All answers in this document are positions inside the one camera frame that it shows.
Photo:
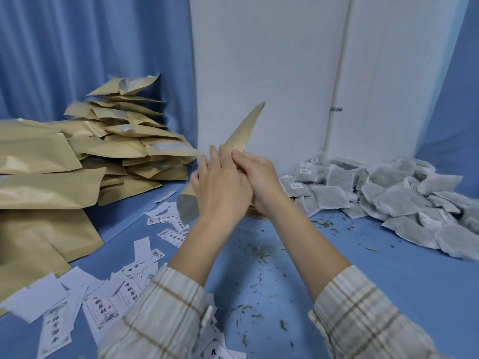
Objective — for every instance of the person's left hand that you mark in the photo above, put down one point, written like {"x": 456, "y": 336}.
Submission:
{"x": 220, "y": 194}

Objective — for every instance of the person's right hand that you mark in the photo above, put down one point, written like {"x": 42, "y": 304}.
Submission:
{"x": 265, "y": 183}

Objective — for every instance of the stack of kraft pouches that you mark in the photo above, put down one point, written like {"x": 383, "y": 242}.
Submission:
{"x": 258, "y": 213}

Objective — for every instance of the kraft paper pouch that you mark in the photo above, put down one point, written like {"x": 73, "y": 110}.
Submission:
{"x": 243, "y": 134}

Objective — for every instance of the pile of white tea bags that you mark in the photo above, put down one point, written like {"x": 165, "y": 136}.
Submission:
{"x": 393, "y": 198}

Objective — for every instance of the pile of kraft pouches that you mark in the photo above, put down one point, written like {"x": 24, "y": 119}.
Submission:
{"x": 56, "y": 175}

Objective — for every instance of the white paper labels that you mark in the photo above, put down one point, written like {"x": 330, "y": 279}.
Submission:
{"x": 63, "y": 295}

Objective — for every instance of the person's right forearm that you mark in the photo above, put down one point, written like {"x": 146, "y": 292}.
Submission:
{"x": 355, "y": 306}

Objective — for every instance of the person's left forearm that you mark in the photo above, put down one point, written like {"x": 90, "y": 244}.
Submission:
{"x": 168, "y": 310}

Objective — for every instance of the grey pipe clamp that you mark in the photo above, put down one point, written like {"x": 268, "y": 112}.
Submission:
{"x": 336, "y": 109}

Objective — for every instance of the blue table cover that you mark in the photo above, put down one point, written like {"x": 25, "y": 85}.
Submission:
{"x": 393, "y": 295}

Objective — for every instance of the blue curtain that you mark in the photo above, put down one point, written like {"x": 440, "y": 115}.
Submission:
{"x": 75, "y": 44}
{"x": 456, "y": 127}

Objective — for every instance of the white wall pipe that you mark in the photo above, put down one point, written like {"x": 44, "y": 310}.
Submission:
{"x": 338, "y": 52}

